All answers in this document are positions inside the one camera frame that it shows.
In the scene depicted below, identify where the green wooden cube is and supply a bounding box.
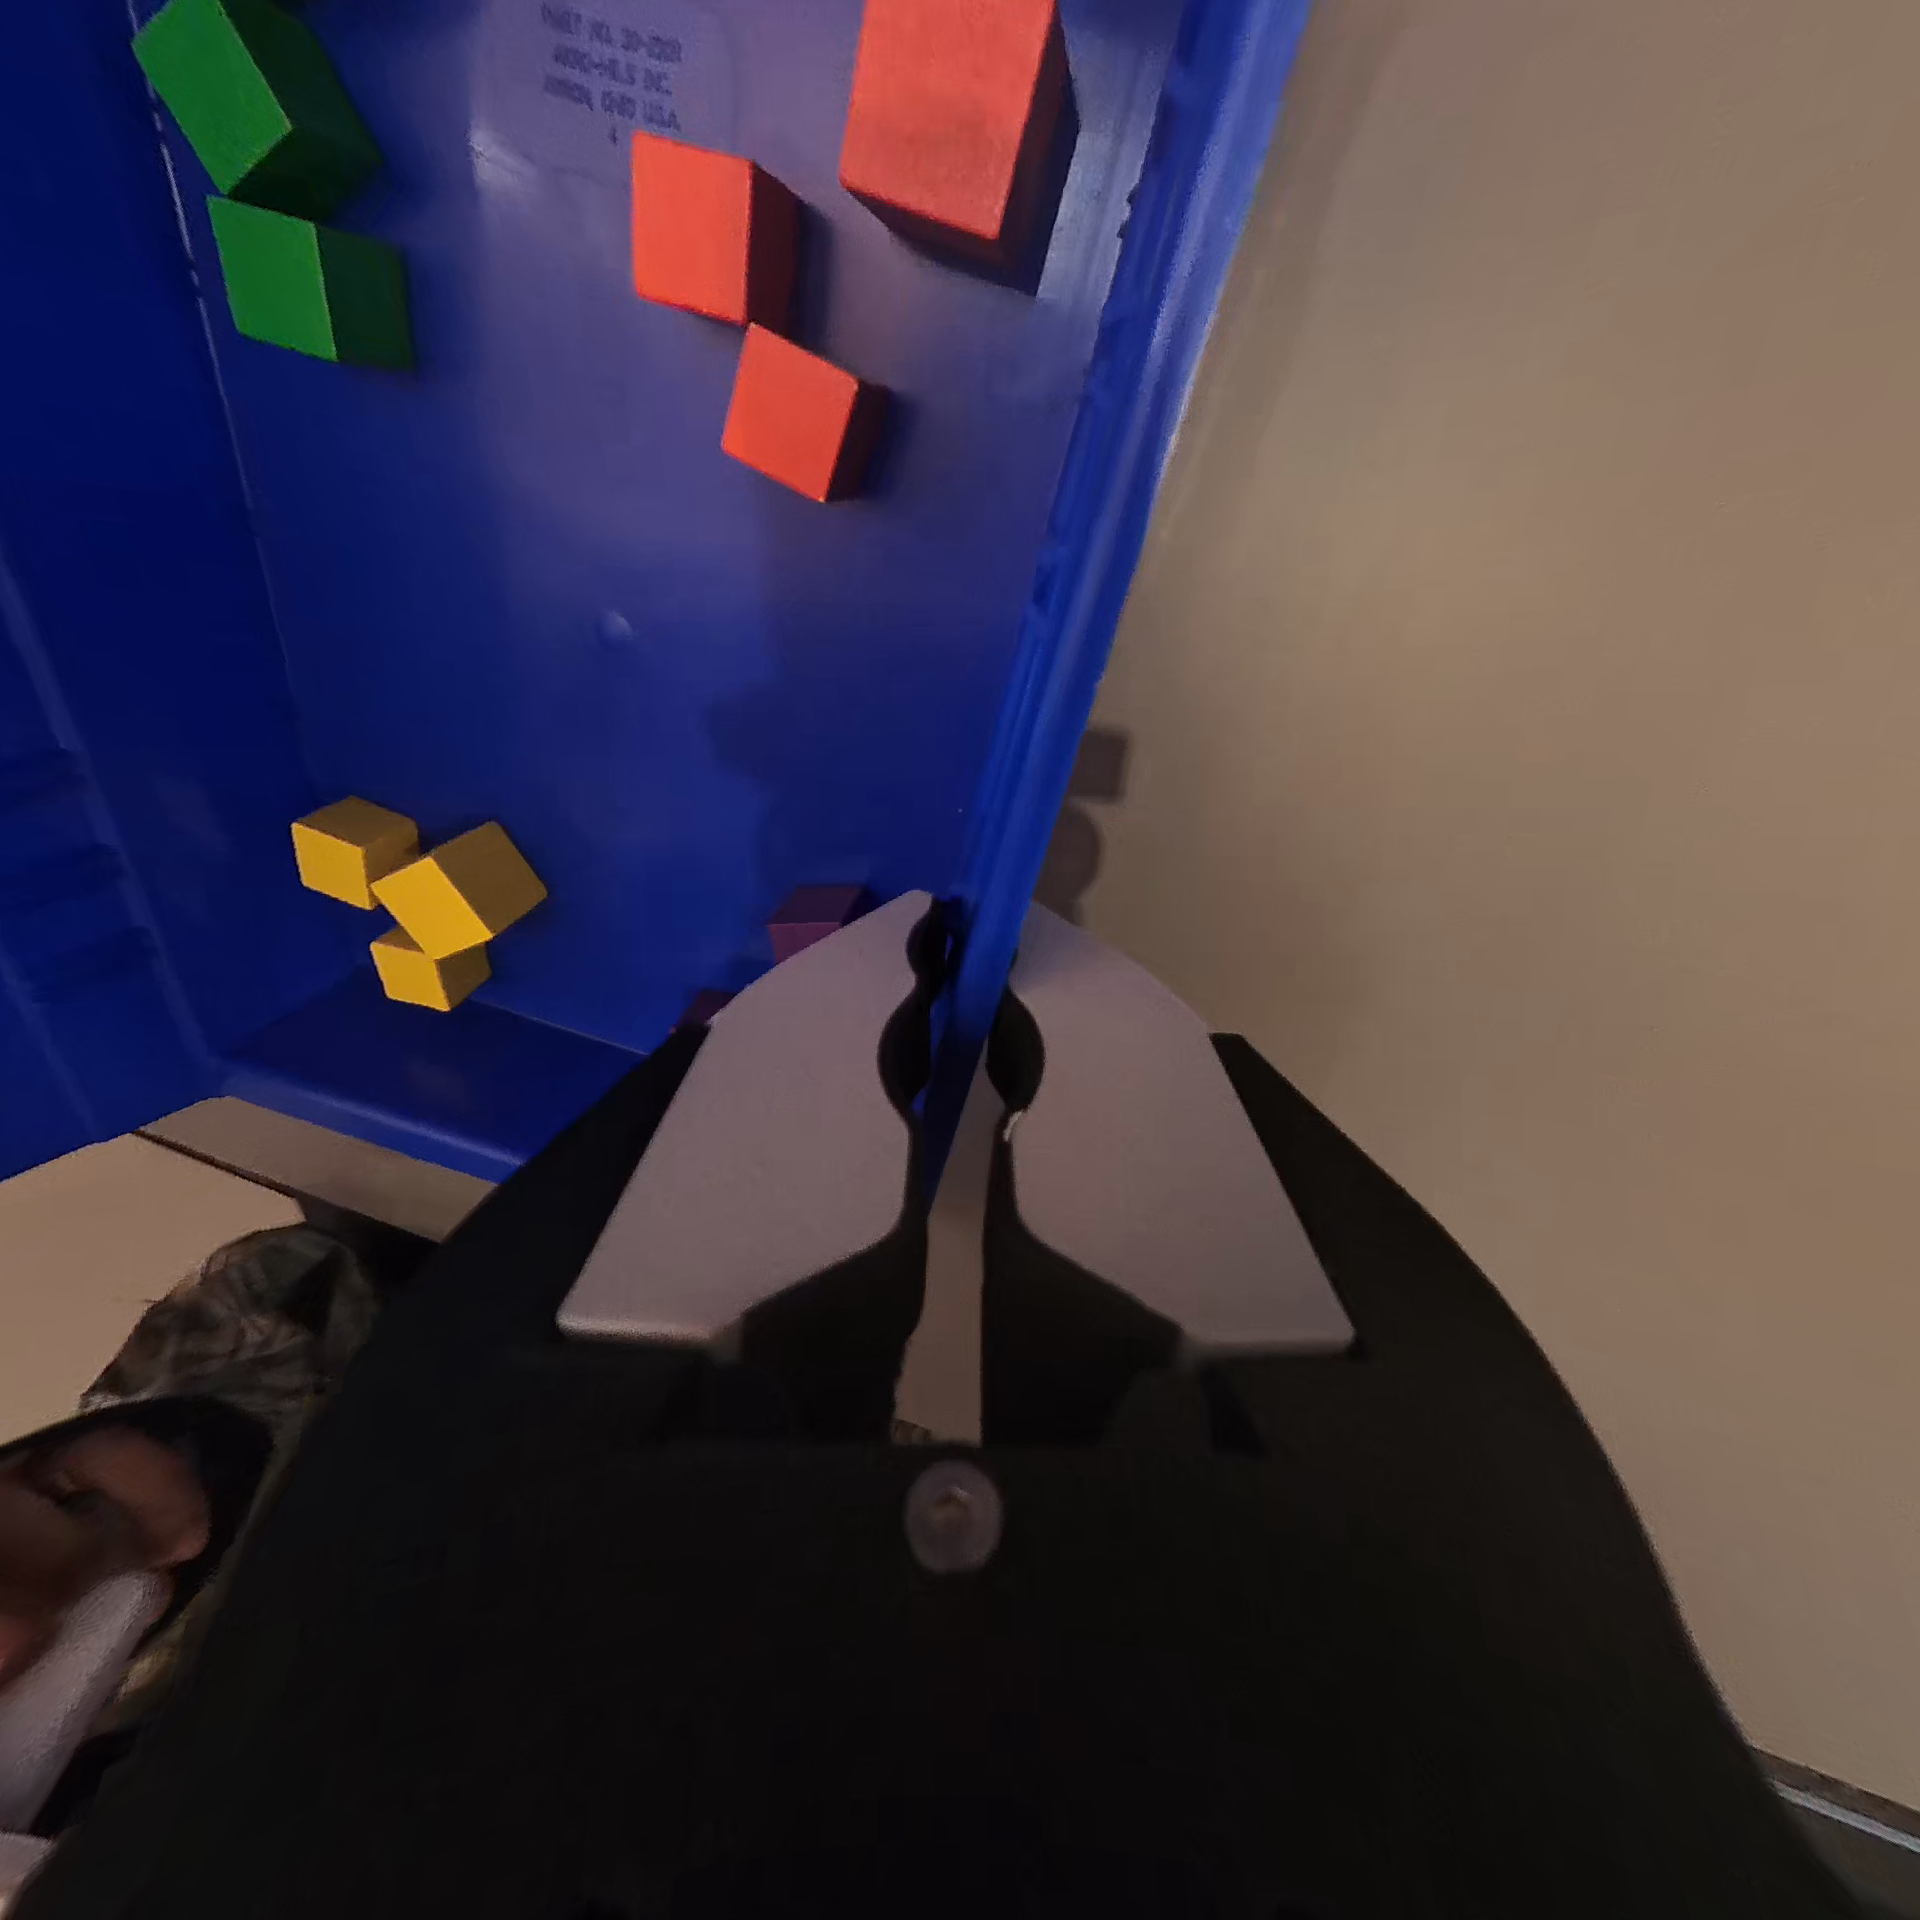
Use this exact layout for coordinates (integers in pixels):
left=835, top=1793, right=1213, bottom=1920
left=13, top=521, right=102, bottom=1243
left=207, top=190, right=413, bottom=374
left=135, top=0, right=380, bottom=213

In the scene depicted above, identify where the blue plastic container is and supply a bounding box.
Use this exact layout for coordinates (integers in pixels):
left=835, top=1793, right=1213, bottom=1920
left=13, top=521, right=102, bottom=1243
left=0, top=0, right=1317, bottom=1185

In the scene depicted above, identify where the person's left forearm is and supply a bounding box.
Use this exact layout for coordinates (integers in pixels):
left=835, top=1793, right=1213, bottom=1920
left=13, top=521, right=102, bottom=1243
left=75, top=1224, right=380, bottom=1450

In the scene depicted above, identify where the person's left hand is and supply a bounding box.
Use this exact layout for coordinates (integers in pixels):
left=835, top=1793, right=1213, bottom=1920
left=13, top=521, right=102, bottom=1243
left=0, top=1404, right=228, bottom=1675

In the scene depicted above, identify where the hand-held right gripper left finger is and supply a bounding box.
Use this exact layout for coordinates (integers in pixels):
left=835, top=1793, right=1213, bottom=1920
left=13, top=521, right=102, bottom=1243
left=553, top=887, right=947, bottom=1363

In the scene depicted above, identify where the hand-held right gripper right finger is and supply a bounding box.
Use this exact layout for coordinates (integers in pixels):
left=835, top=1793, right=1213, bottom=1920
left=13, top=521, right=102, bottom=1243
left=977, top=899, right=1361, bottom=1363

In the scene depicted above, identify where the red wooden cube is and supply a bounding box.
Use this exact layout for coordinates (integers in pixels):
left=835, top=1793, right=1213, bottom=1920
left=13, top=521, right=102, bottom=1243
left=631, top=135, right=795, bottom=333
left=725, top=327, right=889, bottom=505
left=836, top=0, right=1073, bottom=288

